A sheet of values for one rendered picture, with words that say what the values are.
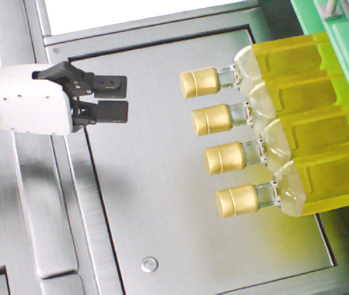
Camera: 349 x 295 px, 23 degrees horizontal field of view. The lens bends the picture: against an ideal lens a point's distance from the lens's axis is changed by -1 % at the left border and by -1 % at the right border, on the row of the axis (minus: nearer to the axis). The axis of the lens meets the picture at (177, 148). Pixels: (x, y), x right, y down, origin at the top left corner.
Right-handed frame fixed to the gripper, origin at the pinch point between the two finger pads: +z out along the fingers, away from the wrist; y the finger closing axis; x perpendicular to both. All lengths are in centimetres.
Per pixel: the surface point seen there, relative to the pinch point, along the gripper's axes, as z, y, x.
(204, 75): 11.5, 1.7, 2.9
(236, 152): 15.2, 1.8, -8.4
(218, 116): 13.2, 1.4, -3.1
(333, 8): 27.9, 6.3, 10.7
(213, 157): 12.5, 1.8, -9.2
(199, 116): 10.9, 1.5, -3.2
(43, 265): -8.8, -12.9, -17.3
